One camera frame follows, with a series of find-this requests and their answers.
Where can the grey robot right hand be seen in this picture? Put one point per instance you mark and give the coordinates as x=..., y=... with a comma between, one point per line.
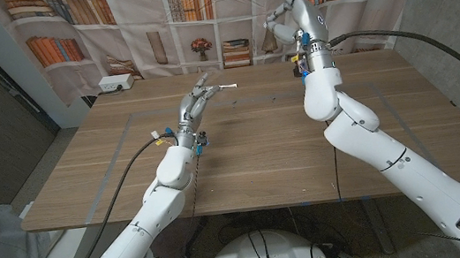
x=302, y=21

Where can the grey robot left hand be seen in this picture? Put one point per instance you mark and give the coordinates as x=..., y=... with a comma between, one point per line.
x=192, y=109

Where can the clear plastic screen protector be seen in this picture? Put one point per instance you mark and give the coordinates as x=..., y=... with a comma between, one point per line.
x=224, y=83

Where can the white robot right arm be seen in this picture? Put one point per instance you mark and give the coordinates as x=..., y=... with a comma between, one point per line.
x=369, y=137

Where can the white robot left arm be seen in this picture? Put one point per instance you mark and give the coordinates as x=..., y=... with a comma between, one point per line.
x=163, y=200

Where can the white power strip box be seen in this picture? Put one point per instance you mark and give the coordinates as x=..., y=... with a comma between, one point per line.
x=115, y=83

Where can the printed bookshelf backdrop cloth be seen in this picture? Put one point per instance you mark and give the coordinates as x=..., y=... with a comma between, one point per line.
x=142, y=7

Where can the brown cloth under table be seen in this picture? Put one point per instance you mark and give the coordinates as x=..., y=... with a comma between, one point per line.
x=174, y=243

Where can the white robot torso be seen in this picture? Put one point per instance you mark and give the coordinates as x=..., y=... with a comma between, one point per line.
x=238, y=257

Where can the grey metal table leg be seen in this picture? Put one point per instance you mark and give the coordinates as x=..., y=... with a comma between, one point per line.
x=376, y=225

